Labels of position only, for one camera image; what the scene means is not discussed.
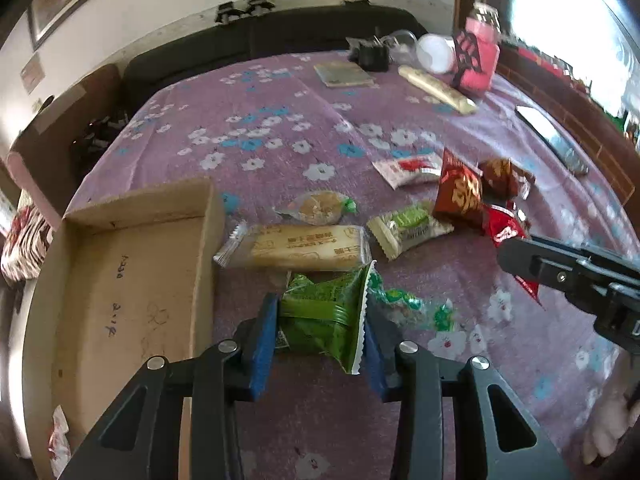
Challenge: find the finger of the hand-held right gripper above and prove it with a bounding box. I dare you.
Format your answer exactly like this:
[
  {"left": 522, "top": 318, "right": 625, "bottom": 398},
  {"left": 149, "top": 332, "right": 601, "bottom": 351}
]
[{"left": 496, "top": 234, "right": 608, "bottom": 296}]

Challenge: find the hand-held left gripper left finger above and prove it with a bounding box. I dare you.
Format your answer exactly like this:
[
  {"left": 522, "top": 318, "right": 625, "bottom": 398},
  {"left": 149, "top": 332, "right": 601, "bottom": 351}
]
[{"left": 60, "top": 292, "right": 281, "bottom": 480}]

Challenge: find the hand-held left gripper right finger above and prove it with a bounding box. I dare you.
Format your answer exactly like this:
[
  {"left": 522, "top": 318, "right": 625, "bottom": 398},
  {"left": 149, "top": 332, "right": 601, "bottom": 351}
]
[{"left": 362, "top": 310, "right": 571, "bottom": 480}]

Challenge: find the bright red snack packet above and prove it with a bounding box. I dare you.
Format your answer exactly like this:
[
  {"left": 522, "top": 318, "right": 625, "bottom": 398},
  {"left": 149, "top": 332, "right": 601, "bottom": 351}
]
[{"left": 481, "top": 200, "right": 543, "bottom": 308}]

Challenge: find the clear green-ended snack packet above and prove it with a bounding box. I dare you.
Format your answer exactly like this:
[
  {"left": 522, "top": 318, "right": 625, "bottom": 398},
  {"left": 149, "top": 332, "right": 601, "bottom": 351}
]
[{"left": 367, "top": 272, "right": 456, "bottom": 333}]

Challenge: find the dark red snack packet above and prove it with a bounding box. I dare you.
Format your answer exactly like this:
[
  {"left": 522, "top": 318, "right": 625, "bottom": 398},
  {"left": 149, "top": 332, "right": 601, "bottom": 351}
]
[{"left": 477, "top": 156, "right": 537, "bottom": 200}]

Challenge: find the red and gold snack packet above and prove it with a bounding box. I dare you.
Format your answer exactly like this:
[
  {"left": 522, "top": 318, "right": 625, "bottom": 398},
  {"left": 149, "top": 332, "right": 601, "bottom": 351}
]
[{"left": 432, "top": 147, "right": 485, "bottom": 226}]

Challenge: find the long beige bread packet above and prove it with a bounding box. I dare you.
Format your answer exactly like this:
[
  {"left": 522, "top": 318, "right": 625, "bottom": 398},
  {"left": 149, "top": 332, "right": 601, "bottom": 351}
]
[{"left": 212, "top": 220, "right": 373, "bottom": 273}]

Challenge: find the cream and green snack packet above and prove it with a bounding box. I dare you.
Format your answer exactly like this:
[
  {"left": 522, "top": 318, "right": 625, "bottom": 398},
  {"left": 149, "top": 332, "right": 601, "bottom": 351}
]
[{"left": 366, "top": 201, "right": 455, "bottom": 261}]

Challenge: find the round cookie clear packet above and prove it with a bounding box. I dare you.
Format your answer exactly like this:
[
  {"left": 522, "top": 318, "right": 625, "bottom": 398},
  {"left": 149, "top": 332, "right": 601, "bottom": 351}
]
[{"left": 274, "top": 190, "right": 358, "bottom": 226}]

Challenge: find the shallow cardboard box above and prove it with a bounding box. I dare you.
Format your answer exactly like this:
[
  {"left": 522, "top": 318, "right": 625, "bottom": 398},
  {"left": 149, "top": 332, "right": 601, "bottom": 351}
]
[{"left": 22, "top": 177, "right": 226, "bottom": 480}]

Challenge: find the white and red snack packet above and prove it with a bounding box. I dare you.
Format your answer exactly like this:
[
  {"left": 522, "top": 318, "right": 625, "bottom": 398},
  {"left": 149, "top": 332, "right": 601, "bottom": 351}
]
[{"left": 372, "top": 152, "right": 446, "bottom": 190}]

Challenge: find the person's right hand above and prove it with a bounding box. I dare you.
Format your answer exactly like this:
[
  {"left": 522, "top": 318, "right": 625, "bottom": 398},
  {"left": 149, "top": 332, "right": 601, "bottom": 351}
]
[{"left": 580, "top": 355, "right": 640, "bottom": 467}]

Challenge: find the silver flat object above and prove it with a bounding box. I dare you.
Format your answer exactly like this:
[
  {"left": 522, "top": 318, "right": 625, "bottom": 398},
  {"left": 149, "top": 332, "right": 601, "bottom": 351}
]
[{"left": 515, "top": 105, "right": 590, "bottom": 176}]

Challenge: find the long pale biscuit packet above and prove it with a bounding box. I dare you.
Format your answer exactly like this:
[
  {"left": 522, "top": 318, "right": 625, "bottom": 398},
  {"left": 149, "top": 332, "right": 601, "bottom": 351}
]
[{"left": 398, "top": 64, "right": 479, "bottom": 116}]

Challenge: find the pink box with black print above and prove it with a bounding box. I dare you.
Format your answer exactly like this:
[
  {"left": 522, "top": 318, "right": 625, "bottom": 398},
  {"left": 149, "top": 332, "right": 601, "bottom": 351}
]
[{"left": 450, "top": 17, "right": 501, "bottom": 93}]

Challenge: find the purple floral tablecloth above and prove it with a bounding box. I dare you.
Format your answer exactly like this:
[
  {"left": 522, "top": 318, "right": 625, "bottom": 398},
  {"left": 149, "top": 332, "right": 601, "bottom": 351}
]
[{"left": 65, "top": 50, "right": 640, "bottom": 480}]

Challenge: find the white round lid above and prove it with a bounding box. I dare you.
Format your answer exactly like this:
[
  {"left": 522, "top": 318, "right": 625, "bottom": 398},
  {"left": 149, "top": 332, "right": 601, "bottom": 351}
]
[{"left": 416, "top": 34, "right": 458, "bottom": 73}]

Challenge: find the clear glass cup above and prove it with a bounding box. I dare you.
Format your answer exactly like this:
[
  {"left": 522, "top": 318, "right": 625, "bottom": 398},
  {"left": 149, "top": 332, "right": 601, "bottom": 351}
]
[{"left": 382, "top": 30, "right": 418, "bottom": 56}]

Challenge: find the small black device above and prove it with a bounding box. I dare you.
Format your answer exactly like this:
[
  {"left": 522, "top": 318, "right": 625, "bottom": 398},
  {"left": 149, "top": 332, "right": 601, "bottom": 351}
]
[{"left": 347, "top": 35, "right": 391, "bottom": 72}]

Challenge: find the window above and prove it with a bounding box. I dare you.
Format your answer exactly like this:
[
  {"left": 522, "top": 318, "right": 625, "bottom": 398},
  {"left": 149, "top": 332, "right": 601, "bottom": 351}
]
[{"left": 455, "top": 0, "right": 640, "bottom": 126}]

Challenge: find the red floral cloth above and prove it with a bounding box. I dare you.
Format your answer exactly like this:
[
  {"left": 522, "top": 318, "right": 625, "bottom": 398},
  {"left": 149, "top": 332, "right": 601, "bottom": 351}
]
[{"left": 0, "top": 190, "right": 53, "bottom": 281}]

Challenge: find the grey-green notebook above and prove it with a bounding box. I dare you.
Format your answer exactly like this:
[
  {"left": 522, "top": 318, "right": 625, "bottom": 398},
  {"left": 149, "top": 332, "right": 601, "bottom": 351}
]
[{"left": 314, "top": 61, "right": 376, "bottom": 88}]

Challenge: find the black sofa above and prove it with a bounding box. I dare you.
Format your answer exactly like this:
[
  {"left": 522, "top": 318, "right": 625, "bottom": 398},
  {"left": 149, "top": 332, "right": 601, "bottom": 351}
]
[{"left": 122, "top": 5, "right": 426, "bottom": 111}]

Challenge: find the pink brown armchair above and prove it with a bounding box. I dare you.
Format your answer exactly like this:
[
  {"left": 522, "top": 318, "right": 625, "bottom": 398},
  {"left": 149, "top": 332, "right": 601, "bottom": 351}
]
[{"left": 0, "top": 65, "right": 123, "bottom": 216}]

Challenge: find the wall paper notice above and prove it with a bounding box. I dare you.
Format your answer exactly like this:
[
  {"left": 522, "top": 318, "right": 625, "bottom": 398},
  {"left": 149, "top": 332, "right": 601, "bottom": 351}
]
[{"left": 20, "top": 55, "right": 46, "bottom": 93}]

